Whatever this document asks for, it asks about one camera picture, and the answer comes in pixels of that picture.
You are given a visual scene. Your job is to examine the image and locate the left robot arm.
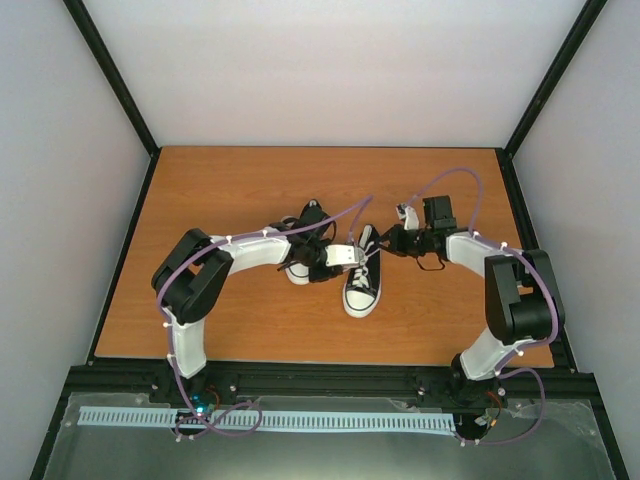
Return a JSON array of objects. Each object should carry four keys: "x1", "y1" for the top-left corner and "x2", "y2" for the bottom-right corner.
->
[{"x1": 151, "y1": 201, "x2": 361, "y2": 403}]

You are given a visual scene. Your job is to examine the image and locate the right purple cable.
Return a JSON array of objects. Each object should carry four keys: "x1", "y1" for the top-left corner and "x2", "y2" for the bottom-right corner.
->
[{"x1": 407, "y1": 168, "x2": 561, "y2": 447}]

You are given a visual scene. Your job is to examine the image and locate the white slotted cable duct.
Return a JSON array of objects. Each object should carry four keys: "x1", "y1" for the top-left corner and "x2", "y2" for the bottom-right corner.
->
[{"x1": 77, "y1": 406, "x2": 455, "y2": 436}]

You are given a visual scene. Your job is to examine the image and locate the right black frame post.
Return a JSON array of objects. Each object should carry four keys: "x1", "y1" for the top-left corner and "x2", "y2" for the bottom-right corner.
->
[{"x1": 504, "y1": 0, "x2": 607, "y2": 160}]

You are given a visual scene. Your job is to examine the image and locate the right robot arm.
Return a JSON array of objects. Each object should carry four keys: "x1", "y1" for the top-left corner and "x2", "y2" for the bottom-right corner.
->
[{"x1": 381, "y1": 196, "x2": 565, "y2": 405}]

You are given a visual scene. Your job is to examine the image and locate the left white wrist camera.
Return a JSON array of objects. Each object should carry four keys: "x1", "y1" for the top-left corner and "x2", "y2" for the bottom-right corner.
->
[{"x1": 325, "y1": 244, "x2": 366, "y2": 269}]

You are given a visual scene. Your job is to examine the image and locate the black sneaker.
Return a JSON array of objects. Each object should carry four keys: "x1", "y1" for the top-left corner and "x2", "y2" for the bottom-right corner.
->
[
  {"x1": 284, "y1": 199, "x2": 328, "y2": 285},
  {"x1": 342, "y1": 224, "x2": 381, "y2": 318}
]

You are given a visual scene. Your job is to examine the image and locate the left black frame post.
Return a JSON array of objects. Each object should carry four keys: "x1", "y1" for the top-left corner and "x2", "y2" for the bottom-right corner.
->
[{"x1": 63, "y1": 0, "x2": 161, "y2": 159}]

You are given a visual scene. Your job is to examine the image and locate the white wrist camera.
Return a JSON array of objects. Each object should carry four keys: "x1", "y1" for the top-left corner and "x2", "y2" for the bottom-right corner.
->
[
  {"x1": 325, "y1": 244, "x2": 366, "y2": 269},
  {"x1": 396, "y1": 203, "x2": 420, "y2": 231}
]

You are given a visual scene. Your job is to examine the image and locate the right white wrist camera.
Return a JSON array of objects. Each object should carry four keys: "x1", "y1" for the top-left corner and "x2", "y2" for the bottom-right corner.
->
[{"x1": 396, "y1": 203, "x2": 420, "y2": 231}]

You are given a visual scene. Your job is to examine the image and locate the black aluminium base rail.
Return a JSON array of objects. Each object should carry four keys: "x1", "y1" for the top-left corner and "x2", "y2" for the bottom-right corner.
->
[{"x1": 64, "y1": 363, "x2": 599, "y2": 406}]

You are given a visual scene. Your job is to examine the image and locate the black frame post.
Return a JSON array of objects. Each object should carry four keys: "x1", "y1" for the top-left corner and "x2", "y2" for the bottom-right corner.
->
[
  {"x1": 63, "y1": 0, "x2": 161, "y2": 159},
  {"x1": 504, "y1": 0, "x2": 607, "y2": 160}
]

